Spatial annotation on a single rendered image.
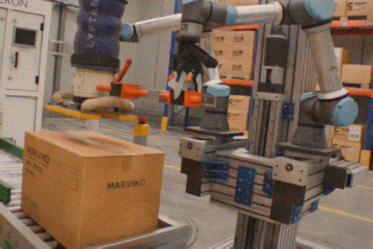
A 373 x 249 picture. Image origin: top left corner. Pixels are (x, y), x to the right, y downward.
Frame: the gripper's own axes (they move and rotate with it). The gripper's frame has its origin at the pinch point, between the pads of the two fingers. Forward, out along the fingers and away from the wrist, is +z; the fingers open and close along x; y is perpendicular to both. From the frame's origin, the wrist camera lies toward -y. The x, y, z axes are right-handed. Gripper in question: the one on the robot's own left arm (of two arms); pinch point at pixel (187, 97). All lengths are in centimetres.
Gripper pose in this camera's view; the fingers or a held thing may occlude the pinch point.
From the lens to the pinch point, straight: 122.8
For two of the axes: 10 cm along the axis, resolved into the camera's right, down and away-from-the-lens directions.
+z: -1.1, 9.9, 0.6
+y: -6.2, -1.1, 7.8
